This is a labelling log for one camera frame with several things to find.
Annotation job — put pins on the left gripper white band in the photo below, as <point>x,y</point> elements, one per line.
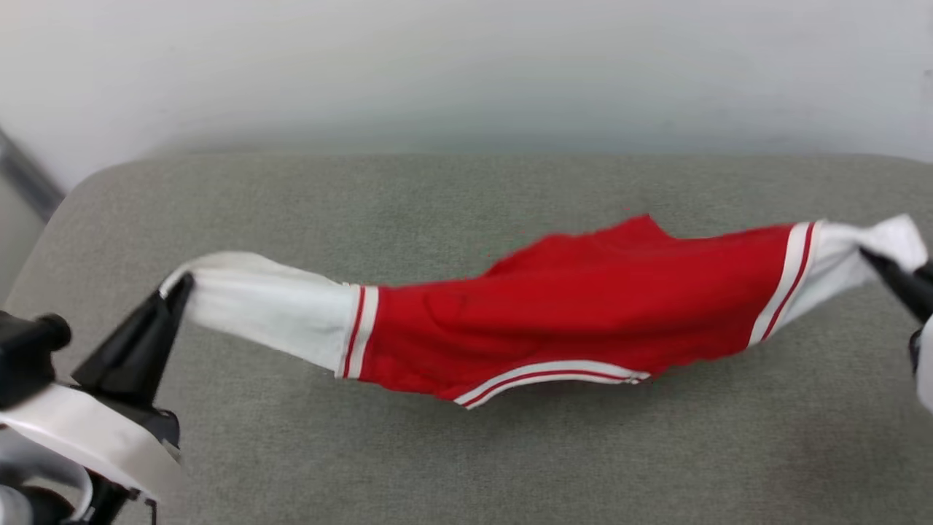
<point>80,437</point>

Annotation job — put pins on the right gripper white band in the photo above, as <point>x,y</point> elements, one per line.
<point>926,364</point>

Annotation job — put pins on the red and white jersey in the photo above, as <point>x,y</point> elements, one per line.
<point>583,306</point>

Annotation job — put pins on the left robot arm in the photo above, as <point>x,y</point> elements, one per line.
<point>14,507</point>

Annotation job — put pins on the grey fabric sofa cushion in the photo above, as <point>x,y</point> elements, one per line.
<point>466,467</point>

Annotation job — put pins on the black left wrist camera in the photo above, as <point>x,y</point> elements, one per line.
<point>25,354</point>

